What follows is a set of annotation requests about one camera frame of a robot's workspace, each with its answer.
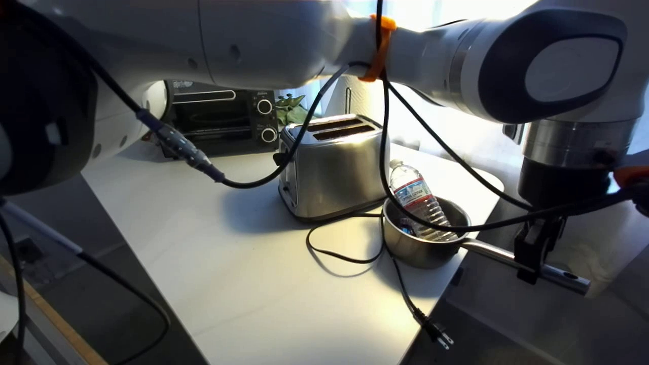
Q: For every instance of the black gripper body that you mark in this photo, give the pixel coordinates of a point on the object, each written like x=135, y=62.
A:
x=565, y=182

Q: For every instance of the small metal saucepan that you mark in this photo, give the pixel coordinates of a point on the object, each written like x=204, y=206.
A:
x=419, y=245

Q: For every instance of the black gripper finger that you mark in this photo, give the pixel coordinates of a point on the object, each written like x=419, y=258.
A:
x=527, y=259
x=555, y=234

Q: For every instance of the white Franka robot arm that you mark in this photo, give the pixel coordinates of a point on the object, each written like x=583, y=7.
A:
x=270, y=40

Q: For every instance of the green leafy plant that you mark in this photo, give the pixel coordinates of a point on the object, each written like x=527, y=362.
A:
x=291, y=111

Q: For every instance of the silver two-slot toaster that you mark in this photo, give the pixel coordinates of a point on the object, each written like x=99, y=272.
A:
x=334, y=168

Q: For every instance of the black toaster oven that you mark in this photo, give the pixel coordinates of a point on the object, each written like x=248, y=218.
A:
x=224, y=124

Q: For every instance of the wood and aluminium robot stand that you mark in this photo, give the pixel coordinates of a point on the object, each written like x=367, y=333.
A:
x=47, y=325

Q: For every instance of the small water bottle red label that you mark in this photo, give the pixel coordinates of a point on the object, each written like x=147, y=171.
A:
x=415, y=193

